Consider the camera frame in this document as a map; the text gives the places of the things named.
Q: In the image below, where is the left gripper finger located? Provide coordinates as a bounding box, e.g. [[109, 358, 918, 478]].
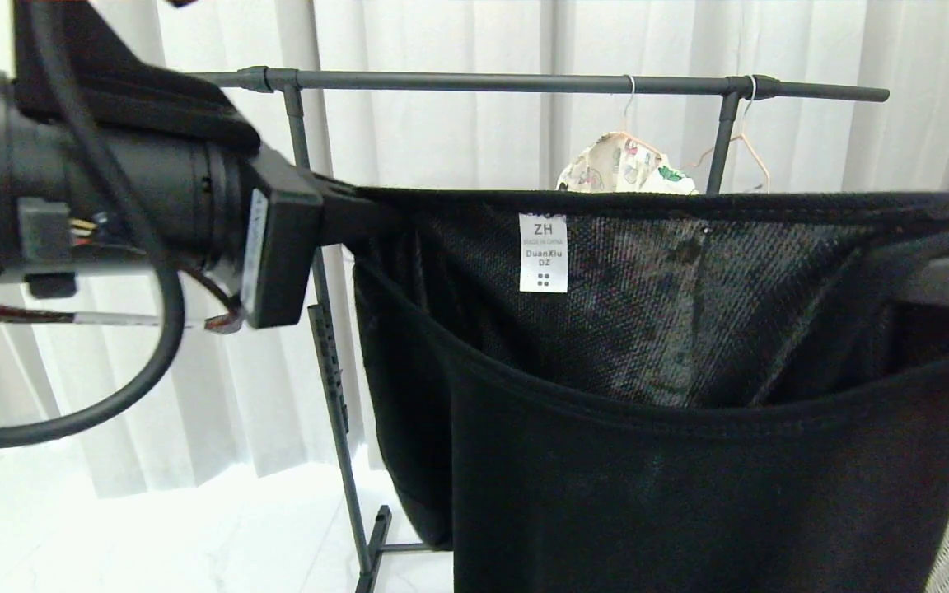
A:
[[322, 175, 393, 246]]

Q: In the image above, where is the cream printed garment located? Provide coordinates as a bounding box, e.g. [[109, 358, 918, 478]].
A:
[[555, 132, 699, 196]]

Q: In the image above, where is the black clothes rack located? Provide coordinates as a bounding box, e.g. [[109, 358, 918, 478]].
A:
[[190, 66, 890, 593]]

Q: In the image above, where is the black cable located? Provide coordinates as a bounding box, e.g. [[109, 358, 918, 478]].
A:
[[0, 0, 187, 451]]

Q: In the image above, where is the white curtain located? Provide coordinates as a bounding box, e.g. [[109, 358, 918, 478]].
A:
[[0, 0, 949, 499]]

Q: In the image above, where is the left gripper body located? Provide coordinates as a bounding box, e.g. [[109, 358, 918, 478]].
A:
[[0, 70, 327, 330]]

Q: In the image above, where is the black garment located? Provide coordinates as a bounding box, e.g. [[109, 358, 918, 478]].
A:
[[351, 188, 949, 593]]

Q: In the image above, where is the pink clothes hanger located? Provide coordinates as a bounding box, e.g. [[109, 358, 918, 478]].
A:
[[602, 76, 669, 161], [689, 76, 772, 196]]

